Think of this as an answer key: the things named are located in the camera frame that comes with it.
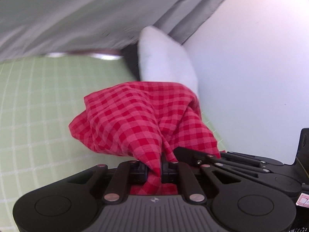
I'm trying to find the red checkered cloth garment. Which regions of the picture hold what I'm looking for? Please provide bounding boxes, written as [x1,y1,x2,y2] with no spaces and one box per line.
[69,82,219,195]

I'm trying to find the folded white cloth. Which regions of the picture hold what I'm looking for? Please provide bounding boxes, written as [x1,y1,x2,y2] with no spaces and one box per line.
[138,26,199,96]

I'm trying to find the green grid cutting mat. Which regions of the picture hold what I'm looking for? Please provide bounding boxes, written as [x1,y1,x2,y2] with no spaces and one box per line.
[0,55,227,232]

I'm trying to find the grey printed backdrop sheet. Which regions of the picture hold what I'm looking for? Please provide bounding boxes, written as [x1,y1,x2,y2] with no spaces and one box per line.
[1,0,224,61]

